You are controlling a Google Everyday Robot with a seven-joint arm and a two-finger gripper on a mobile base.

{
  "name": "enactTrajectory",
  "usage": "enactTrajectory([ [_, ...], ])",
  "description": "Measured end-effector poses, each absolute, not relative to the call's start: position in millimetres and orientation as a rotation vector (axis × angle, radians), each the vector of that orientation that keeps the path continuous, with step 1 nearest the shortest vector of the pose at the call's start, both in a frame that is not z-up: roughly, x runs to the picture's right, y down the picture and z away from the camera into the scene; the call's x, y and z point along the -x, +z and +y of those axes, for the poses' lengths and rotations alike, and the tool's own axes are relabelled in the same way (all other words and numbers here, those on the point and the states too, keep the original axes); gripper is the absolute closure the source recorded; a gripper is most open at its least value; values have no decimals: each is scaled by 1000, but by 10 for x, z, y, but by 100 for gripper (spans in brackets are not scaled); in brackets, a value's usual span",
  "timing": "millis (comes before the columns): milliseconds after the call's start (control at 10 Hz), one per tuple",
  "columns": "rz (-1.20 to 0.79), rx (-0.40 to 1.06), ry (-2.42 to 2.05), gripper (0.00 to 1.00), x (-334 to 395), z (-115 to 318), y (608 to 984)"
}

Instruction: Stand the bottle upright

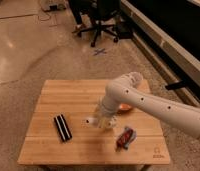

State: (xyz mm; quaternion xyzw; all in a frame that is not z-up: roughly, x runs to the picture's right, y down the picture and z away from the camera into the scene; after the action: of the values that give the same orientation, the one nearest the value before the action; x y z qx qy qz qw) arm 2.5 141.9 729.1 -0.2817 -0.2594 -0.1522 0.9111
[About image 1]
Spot grey device on floor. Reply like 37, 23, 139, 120
39, 0, 66, 11

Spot orange bowl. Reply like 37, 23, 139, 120
118, 103, 133, 113

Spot seated person legs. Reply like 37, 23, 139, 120
68, 0, 93, 34

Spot wooden table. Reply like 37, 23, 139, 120
18, 80, 170, 166

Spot black striped box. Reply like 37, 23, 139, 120
54, 114, 72, 142

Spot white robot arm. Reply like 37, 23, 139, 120
96, 72, 200, 141

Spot black office chair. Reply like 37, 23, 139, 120
77, 0, 121, 48

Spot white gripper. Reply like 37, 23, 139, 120
94, 101, 117, 129

